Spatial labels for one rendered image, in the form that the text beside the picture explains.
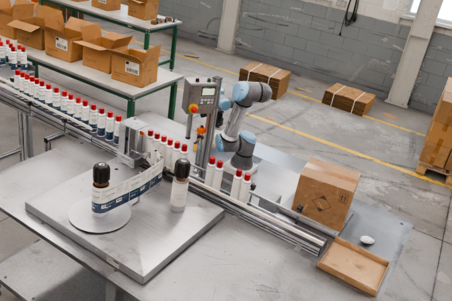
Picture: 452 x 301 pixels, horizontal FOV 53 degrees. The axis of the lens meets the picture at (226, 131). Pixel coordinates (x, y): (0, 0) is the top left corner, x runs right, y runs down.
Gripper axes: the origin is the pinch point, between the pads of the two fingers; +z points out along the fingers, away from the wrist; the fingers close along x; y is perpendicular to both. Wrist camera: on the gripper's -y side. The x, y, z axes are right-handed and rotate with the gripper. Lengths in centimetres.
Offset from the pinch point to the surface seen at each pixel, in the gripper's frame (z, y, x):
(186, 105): -40, 3, -51
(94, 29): -17, -176, 104
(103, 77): 15, -141, 72
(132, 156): -1, -25, -59
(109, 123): -8, -54, -43
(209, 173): -6, 25, -57
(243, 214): 7, 51, -64
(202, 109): -39, 11, -46
